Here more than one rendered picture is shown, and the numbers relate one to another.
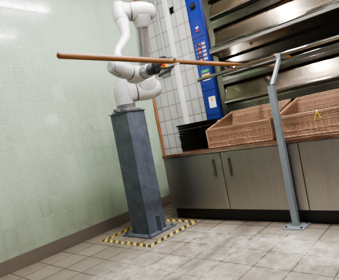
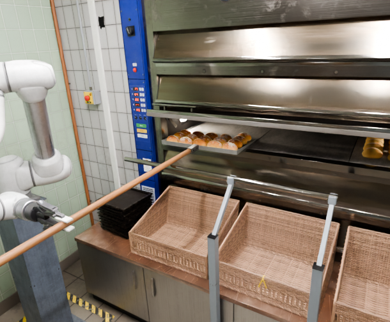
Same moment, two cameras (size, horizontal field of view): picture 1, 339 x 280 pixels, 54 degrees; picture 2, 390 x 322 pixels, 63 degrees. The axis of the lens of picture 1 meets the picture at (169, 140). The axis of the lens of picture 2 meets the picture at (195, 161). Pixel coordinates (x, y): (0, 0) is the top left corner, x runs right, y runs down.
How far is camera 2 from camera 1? 1.47 m
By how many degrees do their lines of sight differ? 22
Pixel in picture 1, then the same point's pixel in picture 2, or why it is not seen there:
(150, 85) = (53, 171)
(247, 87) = (190, 163)
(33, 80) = not seen: outside the picture
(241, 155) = (167, 283)
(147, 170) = (48, 275)
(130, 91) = (20, 181)
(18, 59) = not seen: outside the picture
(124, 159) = (15, 264)
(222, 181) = (142, 295)
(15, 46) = not seen: outside the picture
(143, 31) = (34, 108)
